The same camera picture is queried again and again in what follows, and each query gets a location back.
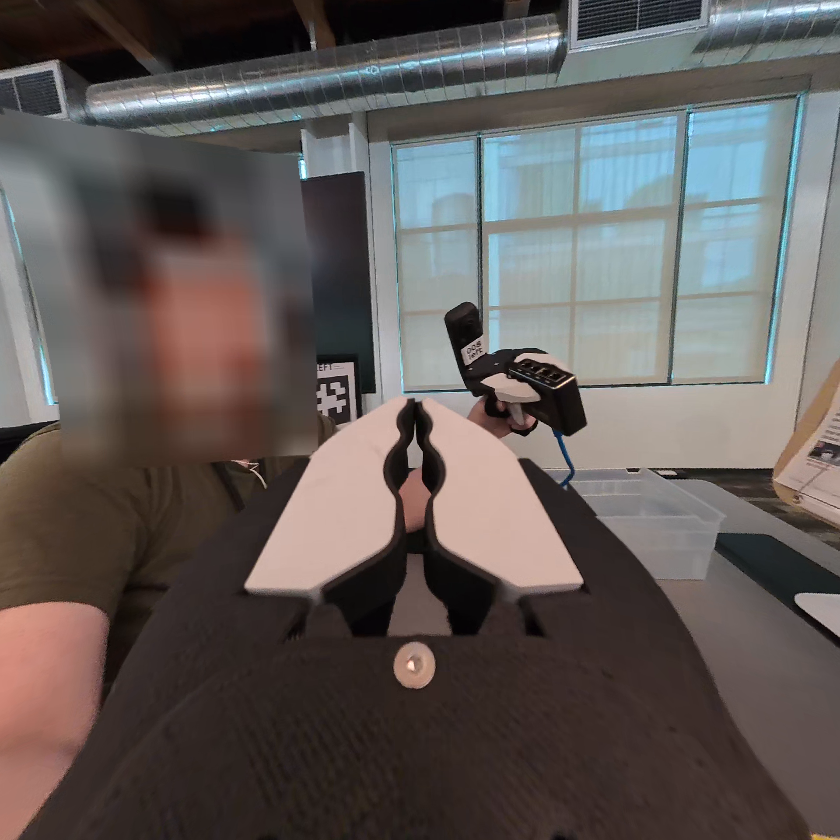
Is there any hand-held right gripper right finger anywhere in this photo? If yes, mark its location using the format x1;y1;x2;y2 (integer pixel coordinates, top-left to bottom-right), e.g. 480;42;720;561
419;395;585;637

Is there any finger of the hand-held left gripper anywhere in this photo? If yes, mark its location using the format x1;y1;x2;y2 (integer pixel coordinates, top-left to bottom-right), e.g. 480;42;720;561
515;352;573;378
484;371;534;422

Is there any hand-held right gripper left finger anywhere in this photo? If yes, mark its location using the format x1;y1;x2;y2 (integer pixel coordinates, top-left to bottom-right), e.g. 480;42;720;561
244;395;421;637

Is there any black ethernet switch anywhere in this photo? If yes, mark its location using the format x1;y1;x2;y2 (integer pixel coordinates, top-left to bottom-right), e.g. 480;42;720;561
508;357;587;435

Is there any person's left forearm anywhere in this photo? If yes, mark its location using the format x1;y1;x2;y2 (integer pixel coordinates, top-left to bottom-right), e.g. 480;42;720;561
397;467;435;534

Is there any person's left hand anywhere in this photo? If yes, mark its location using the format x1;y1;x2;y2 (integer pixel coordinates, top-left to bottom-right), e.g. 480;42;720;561
467;397;526;442

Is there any black framed marker sign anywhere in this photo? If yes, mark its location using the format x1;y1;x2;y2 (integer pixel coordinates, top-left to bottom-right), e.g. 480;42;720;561
315;356;362;427

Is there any clear plastic bin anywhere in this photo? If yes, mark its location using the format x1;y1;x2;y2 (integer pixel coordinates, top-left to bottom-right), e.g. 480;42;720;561
525;467;726;581

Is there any dark green desk mat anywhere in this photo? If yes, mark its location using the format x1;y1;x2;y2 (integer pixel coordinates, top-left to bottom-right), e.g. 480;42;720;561
715;533;840;647

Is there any instruction poster board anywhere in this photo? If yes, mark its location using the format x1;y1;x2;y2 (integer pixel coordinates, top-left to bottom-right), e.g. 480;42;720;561
773;360;840;536

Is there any white stand base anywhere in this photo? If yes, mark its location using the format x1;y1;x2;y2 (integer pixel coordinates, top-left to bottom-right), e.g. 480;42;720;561
794;592;840;639

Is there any white air vent grille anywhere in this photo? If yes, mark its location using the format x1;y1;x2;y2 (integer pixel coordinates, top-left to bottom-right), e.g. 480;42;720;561
567;0;711;51
0;60;86;120

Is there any dark wall panel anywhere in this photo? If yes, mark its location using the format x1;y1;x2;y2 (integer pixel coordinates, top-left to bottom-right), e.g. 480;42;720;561
301;172;376;395

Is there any silver round air duct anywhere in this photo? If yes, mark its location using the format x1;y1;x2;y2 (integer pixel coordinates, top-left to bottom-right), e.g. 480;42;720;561
66;0;840;131

